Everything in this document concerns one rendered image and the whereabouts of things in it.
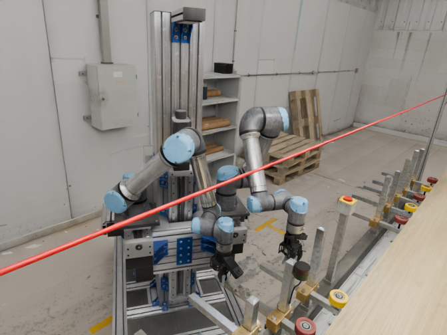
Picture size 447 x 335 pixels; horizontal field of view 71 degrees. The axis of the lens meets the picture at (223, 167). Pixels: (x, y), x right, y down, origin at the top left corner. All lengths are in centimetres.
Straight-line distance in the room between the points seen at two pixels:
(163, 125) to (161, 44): 40
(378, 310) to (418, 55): 771
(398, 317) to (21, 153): 301
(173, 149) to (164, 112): 46
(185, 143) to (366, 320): 102
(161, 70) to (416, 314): 160
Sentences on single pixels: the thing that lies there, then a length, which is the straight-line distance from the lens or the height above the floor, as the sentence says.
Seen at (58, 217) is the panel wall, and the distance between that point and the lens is 366.
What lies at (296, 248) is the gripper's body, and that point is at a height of 110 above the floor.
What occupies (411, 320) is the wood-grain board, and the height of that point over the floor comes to 90.
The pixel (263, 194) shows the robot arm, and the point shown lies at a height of 131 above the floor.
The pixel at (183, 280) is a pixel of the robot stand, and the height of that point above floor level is 49.
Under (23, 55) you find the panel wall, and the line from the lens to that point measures 319.
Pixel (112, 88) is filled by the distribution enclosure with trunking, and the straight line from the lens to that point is 325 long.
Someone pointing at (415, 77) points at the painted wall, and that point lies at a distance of 888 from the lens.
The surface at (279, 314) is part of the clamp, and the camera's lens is 147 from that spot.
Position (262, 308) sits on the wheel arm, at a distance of 149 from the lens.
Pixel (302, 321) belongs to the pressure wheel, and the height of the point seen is 91.
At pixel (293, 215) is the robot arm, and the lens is 137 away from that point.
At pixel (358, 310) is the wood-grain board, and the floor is 90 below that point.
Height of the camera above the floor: 191
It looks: 22 degrees down
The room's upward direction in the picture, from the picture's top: 4 degrees clockwise
